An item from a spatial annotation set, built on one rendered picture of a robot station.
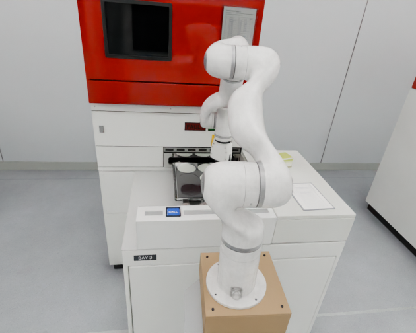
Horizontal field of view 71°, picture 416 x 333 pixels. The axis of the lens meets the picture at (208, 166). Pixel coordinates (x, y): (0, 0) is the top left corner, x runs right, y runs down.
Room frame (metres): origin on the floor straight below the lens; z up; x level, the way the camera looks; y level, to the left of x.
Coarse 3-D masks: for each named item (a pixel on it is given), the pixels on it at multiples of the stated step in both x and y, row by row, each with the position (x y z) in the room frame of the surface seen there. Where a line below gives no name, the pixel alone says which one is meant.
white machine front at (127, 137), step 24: (96, 120) 1.42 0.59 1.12; (120, 120) 1.44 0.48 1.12; (144, 120) 1.46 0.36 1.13; (168, 120) 1.48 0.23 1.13; (192, 120) 1.51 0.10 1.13; (96, 144) 1.42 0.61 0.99; (120, 144) 1.44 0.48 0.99; (144, 144) 1.46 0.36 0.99; (168, 144) 1.48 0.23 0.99; (192, 144) 1.51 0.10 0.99; (120, 168) 1.44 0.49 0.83; (144, 168) 1.46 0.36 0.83; (168, 168) 1.48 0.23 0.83
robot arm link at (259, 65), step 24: (240, 48) 0.92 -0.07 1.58; (264, 48) 0.93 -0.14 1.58; (240, 72) 0.90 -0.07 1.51; (264, 72) 0.86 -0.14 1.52; (240, 96) 0.80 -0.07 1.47; (240, 120) 0.75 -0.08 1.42; (240, 144) 0.74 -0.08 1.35; (264, 144) 0.69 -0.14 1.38; (264, 168) 0.64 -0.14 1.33; (288, 168) 0.66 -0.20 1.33; (264, 192) 0.60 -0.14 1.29; (288, 192) 0.61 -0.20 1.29
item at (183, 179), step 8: (176, 168) 1.38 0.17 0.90; (176, 176) 1.29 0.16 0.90; (184, 176) 1.30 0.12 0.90; (192, 176) 1.31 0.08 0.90; (184, 184) 1.22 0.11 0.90; (192, 184) 1.23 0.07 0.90; (200, 184) 1.24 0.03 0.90; (184, 192) 1.16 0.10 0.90; (192, 192) 1.16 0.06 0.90; (200, 192) 1.17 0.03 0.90
